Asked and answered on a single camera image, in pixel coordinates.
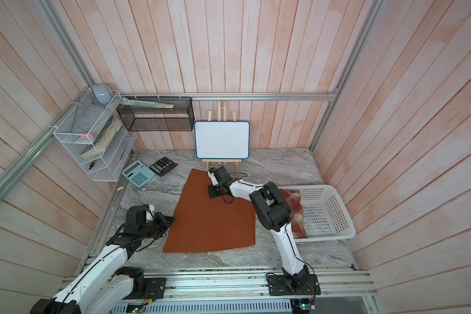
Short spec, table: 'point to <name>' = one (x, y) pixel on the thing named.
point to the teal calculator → (138, 173)
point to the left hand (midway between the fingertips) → (175, 221)
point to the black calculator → (162, 166)
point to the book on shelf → (100, 145)
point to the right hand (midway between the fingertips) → (209, 190)
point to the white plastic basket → (325, 216)
